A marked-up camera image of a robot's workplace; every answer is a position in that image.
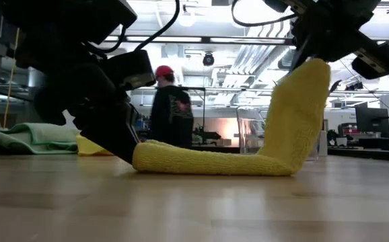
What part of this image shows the clear plastic bin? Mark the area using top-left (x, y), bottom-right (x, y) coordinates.
top-left (236, 105), bottom-right (320, 161)

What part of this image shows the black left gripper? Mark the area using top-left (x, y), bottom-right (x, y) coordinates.
top-left (34, 60), bottom-right (141, 166)

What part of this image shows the yellow microfiber towel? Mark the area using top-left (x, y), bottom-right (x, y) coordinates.
top-left (132, 58), bottom-right (332, 177)
top-left (75, 134), bottom-right (114, 157)

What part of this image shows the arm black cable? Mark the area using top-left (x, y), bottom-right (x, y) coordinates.
top-left (133, 0), bottom-right (181, 52)
top-left (230, 0), bottom-right (298, 28)

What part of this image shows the black round ceiling camera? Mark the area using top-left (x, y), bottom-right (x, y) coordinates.
top-left (202, 51), bottom-right (216, 67)

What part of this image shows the small black ceiling-mounted device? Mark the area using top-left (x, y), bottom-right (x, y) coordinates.
top-left (345, 81), bottom-right (364, 92)

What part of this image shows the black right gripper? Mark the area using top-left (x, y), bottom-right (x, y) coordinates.
top-left (290, 0), bottom-right (389, 80)

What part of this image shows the green microfiber towel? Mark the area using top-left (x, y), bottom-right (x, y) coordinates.
top-left (0, 122), bottom-right (81, 156)

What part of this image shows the large black monitor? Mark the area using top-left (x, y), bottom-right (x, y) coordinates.
top-left (355, 102), bottom-right (389, 139)

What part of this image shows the white ring ceiling lamp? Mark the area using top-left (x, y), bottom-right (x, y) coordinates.
top-left (177, 8), bottom-right (196, 28)

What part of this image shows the overhead light bar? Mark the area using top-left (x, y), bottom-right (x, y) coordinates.
top-left (106, 34), bottom-right (389, 46)

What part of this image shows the standing person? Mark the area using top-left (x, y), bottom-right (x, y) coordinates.
top-left (149, 65), bottom-right (195, 149)

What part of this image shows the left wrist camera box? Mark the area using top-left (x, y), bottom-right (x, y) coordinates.
top-left (102, 49), bottom-right (157, 91)

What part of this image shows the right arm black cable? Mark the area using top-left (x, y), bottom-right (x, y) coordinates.
top-left (230, 0), bottom-right (298, 28)

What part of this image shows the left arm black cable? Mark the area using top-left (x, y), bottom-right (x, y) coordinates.
top-left (133, 0), bottom-right (181, 52)

